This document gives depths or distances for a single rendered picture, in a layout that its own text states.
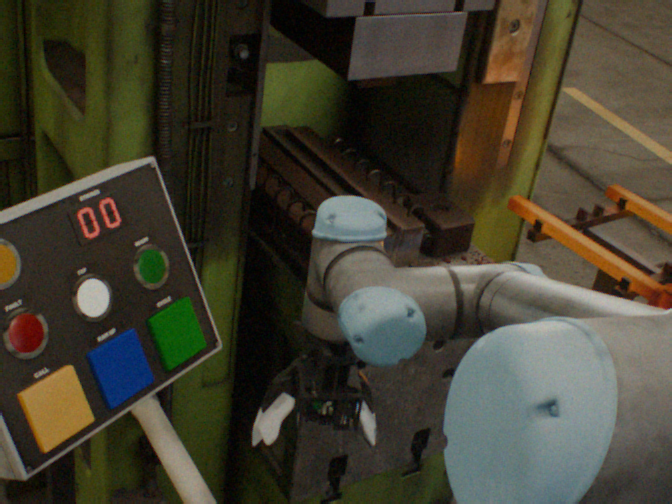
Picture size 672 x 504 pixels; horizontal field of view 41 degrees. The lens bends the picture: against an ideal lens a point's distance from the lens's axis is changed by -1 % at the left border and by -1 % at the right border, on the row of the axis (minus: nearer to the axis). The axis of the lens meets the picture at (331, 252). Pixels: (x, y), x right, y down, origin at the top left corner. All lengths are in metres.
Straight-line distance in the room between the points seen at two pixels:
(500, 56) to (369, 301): 0.90
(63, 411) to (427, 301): 0.46
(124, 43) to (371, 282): 0.61
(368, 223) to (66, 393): 0.41
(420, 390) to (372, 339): 0.88
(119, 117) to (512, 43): 0.72
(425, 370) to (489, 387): 1.18
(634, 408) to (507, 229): 1.47
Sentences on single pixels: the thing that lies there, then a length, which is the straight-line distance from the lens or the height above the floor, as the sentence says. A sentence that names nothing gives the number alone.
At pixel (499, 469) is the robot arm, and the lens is 0.52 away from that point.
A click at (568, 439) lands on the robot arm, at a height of 1.44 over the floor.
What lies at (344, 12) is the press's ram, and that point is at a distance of 1.30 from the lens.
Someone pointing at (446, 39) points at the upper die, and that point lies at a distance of 1.42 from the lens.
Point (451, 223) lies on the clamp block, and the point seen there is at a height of 0.98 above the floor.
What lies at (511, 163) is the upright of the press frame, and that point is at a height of 0.99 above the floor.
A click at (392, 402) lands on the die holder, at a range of 1.70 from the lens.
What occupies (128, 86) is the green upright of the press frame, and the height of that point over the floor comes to 1.23.
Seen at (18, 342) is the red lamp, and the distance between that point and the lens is 1.08.
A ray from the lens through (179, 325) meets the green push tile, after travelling 1.21.
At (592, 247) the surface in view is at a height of 0.97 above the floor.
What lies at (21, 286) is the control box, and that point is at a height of 1.13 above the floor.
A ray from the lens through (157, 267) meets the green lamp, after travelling 1.20.
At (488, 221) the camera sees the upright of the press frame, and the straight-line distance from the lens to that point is 1.89.
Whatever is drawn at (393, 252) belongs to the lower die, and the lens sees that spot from 1.56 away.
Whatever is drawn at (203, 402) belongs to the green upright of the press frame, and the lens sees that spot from 1.75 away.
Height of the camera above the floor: 1.74
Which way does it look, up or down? 31 degrees down
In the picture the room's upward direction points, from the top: 8 degrees clockwise
